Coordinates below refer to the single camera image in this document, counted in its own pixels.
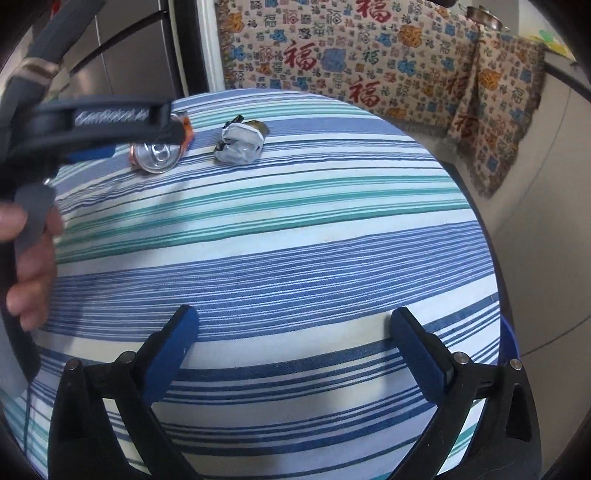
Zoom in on grey steel refrigerator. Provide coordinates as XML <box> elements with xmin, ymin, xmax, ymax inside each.
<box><xmin>0</xmin><ymin>0</ymin><xmax>186</xmax><ymax>114</ymax></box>

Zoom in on person's left hand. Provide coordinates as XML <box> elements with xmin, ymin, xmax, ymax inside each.
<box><xmin>0</xmin><ymin>202</ymin><xmax>66</xmax><ymax>332</ymax></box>

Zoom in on green and yellow plastic containers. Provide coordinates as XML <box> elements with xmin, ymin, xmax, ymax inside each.
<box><xmin>530</xmin><ymin>30</ymin><xmax>568</xmax><ymax>55</ymax></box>

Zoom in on orange drink can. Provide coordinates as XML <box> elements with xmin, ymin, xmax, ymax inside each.
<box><xmin>128</xmin><ymin>115</ymin><xmax>193</xmax><ymax>174</ymax></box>

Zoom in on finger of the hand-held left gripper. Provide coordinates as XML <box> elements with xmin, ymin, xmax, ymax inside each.
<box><xmin>69</xmin><ymin>99</ymin><xmax>189</xmax><ymax>149</ymax></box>
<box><xmin>59</xmin><ymin>145</ymin><xmax>117</xmax><ymax>164</ymax></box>

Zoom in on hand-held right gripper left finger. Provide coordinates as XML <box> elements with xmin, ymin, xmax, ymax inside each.
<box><xmin>48</xmin><ymin>305</ymin><xmax>204</xmax><ymax>480</ymax></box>

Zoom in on striped tablecloth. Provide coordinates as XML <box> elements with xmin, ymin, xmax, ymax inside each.
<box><xmin>0</xmin><ymin>89</ymin><xmax>505</xmax><ymax>480</ymax></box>

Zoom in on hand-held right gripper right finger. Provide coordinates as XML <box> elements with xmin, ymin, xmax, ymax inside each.
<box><xmin>389</xmin><ymin>307</ymin><xmax>542</xmax><ymax>480</ymax></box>

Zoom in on steel pot with lid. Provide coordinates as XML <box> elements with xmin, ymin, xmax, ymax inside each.
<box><xmin>463</xmin><ymin>4</ymin><xmax>511</xmax><ymax>34</ymax></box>

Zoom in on grey white crumpled packet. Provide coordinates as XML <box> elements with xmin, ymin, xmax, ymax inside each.
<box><xmin>213</xmin><ymin>117</ymin><xmax>270</xmax><ymax>166</ymax></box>

